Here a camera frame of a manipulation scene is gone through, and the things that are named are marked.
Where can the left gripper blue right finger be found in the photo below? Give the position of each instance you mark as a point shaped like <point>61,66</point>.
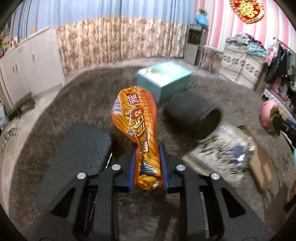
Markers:
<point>163,153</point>

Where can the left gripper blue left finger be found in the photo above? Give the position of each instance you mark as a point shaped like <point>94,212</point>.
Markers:
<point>131,172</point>

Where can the orange snack bag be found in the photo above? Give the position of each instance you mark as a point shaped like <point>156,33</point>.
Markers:
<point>134,112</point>

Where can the brown paper ball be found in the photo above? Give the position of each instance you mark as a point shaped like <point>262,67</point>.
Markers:
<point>278,117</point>

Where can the pink pig mug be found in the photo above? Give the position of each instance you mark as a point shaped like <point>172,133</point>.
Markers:
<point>265,114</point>

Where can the tan phone case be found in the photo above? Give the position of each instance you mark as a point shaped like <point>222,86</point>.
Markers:
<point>260,165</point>

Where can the clothes rack with garments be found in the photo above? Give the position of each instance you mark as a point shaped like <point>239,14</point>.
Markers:
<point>279,71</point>

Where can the black cylindrical bin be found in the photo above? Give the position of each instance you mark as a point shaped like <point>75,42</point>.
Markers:
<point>191,114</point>

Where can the patterned covered storage box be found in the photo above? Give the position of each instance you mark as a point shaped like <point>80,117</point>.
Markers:
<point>240,66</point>

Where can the pile of folded clothes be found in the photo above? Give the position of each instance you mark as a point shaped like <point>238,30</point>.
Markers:
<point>253,47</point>

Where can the teal cardboard box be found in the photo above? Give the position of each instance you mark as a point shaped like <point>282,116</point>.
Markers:
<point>164,80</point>

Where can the brown shaggy carpet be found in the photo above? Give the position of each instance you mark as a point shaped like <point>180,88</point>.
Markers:
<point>143,215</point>

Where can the small metal side table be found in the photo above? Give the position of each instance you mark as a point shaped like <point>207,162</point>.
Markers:
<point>208,53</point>

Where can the water dispenser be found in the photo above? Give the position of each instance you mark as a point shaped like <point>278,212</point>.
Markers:
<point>196,39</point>

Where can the small wooden stool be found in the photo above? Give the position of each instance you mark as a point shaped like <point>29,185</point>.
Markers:
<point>25,104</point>

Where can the blue bag with plant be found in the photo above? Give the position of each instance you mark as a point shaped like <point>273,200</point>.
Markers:
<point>201,18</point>

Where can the white cabinet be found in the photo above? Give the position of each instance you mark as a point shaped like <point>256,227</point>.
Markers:
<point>32,67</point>

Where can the blue floral curtain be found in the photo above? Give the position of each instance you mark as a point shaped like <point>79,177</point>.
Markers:
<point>94,32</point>

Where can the red heart wall decoration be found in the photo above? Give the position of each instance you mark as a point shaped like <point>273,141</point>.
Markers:
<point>248,11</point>

